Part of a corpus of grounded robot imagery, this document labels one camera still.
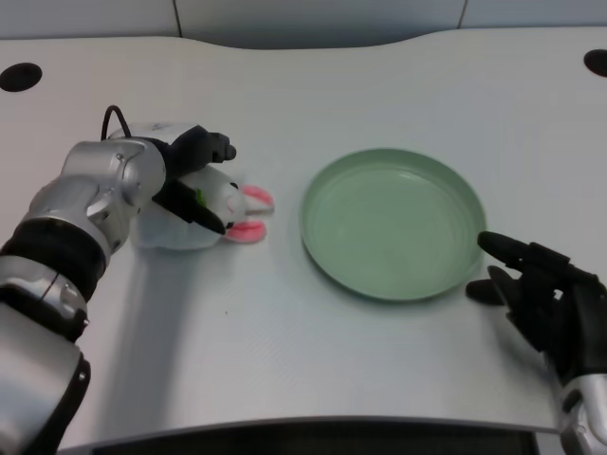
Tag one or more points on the white rabbit doll with carrot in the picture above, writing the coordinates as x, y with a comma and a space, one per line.
223, 194

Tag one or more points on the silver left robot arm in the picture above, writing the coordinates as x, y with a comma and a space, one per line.
71, 227

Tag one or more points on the dark robot torso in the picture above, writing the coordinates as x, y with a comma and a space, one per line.
313, 436

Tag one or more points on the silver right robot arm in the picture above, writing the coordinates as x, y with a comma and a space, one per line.
585, 412

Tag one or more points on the green round plate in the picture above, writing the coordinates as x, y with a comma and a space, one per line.
393, 227

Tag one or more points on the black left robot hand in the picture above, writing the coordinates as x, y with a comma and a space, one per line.
189, 147

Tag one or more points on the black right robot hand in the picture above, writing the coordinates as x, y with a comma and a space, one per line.
555, 294

